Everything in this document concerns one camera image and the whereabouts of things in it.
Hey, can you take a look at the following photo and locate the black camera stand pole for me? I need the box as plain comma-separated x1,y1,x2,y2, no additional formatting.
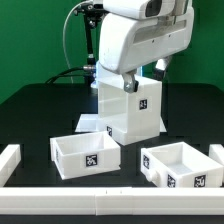
84,15,96,85

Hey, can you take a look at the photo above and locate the white left fence rail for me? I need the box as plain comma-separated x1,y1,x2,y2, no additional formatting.
0,144,21,187

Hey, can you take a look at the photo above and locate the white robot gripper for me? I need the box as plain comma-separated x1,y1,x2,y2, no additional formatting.
99,0,194,93

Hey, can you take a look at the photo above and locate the white fence rail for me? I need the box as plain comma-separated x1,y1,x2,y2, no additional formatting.
209,144,224,166
0,187,224,215
0,144,21,187

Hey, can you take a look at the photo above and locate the grey cable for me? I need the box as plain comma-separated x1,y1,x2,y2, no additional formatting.
62,0,95,84

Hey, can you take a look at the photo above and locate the white front fence rail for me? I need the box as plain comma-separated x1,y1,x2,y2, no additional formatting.
0,187,224,215

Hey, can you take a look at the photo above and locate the white drawer box with knob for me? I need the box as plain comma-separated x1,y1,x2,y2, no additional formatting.
140,142,223,188

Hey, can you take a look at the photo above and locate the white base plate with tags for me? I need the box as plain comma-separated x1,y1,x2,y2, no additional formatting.
75,114,167,135

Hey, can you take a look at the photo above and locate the white drawer cabinet housing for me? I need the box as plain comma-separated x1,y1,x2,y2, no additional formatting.
96,65,162,145

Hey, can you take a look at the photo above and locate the black camera on stand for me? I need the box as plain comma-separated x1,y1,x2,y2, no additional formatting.
74,2,107,21

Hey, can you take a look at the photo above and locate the black cable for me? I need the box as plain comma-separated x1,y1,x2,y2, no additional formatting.
44,65,98,84

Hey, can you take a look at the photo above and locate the white right fence rail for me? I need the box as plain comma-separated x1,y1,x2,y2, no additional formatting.
209,144,224,166

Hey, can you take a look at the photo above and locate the white drawer box without knob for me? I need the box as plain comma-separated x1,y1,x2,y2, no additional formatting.
50,131,121,180

